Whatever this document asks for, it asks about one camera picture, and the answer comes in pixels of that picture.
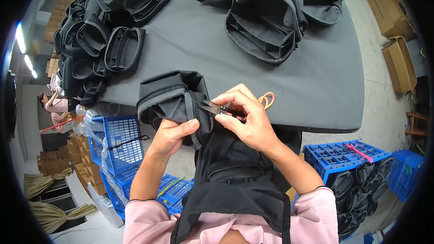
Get person's left hand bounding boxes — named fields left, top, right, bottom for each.
left=149, top=119, right=200, bottom=157

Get person's right hand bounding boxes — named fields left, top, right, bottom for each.
left=211, top=84, right=283, bottom=157

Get black thread snips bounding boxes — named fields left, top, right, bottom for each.
left=198, top=100, right=247, bottom=122

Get black fabric bag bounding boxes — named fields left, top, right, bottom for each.
left=137, top=70, right=303, bottom=195

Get blue plastic crate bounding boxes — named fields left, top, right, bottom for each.
left=303, top=140, right=394, bottom=186
left=388, top=149, right=425, bottom=202
left=88, top=115, right=147, bottom=177
left=101, top=165, right=195, bottom=220

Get yellow green strip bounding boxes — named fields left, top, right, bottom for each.
left=157, top=176, right=186, bottom=198

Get clear plastic bags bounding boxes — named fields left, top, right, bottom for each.
left=72, top=103, right=130, bottom=208

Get stack of cardboard boxes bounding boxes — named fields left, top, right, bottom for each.
left=43, top=0, right=91, bottom=78
left=37, top=135, right=107, bottom=196

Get grey table mat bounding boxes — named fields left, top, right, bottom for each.
left=99, top=0, right=365, bottom=134

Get person's body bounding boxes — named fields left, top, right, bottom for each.
left=123, top=182, right=340, bottom=244

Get large open black bag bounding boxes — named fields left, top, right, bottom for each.
left=225, top=0, right=309, bottom=66

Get red stick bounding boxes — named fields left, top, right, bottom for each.
left=40, top=115, right=85, bottom=133

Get pink strip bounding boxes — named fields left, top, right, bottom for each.
left=345, top=143, right=374, bottom=163

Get pile of black bags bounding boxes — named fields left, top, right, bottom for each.
left=54, top=0, right=171, bottom=106

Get heap of bags under crate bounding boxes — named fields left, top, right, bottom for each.
left=326, top=157, right=394, bottom=242

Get beige tied curtain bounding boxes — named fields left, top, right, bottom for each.
left=24, top=167, right=74, bottom=200
left=28, top=201, right=97, bottom=235

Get cardboard box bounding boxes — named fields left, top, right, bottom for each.
left=366, top=0, right=418, bottom=41
left=382, top=36, right=418, bottom=95

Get wooden stool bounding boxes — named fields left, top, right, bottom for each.
left=405, top=111, right=430, bottom=137

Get ceiling tube lights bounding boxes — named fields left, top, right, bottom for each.
left=15, top=22, right=38, bottom=79

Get orange cord loop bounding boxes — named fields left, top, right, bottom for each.
left=258, top=92, right=275, bottom=110

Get black strap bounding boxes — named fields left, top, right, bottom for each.
left=107, top=135, right=151, bottom=152

